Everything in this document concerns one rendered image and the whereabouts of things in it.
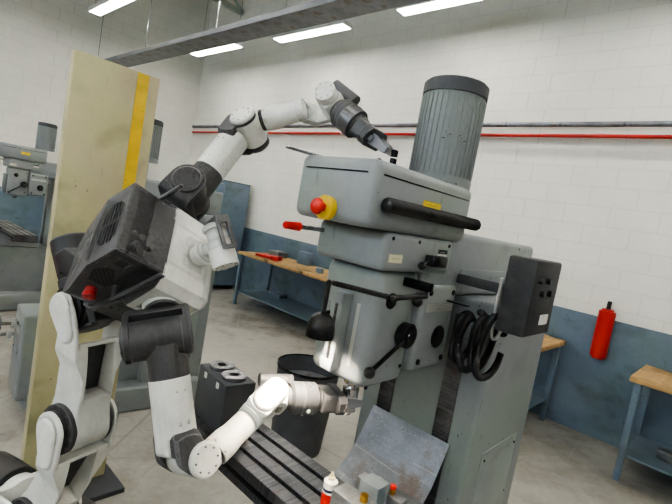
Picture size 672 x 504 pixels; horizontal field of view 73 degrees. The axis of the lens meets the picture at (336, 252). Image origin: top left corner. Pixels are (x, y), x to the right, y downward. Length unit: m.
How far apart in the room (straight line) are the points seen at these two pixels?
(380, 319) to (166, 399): 0.54
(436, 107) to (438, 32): 5.45
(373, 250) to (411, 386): 0.70
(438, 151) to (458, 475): 1.03
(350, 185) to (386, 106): 5.91
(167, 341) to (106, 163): 1.69
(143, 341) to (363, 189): 0.59
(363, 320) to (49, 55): 9.42
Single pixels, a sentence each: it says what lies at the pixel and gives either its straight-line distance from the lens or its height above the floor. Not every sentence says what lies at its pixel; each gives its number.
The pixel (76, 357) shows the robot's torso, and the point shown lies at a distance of 1.44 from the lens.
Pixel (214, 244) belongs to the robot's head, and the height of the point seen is 1.62.
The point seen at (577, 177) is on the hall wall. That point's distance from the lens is 5.50.
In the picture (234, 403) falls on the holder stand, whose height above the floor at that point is 1.03.
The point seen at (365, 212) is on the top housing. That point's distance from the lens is 1.03.
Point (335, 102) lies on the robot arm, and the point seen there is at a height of 2.07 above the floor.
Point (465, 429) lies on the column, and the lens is 1.61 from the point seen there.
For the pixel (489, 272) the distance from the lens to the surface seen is 1.66.
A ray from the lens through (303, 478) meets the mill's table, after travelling 1.60.
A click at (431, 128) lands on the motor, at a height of 2.05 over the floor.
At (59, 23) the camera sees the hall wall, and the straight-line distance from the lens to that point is 10.36.
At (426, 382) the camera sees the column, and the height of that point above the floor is 1.24.
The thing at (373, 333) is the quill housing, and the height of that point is 1.46.
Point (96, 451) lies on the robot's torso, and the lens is 1.65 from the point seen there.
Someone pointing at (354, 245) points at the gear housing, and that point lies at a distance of 1.16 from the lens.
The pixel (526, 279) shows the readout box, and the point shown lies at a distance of 1.29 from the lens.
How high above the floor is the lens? 1.75
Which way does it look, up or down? 5 degrees down
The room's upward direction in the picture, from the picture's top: 10 degrees clockwise
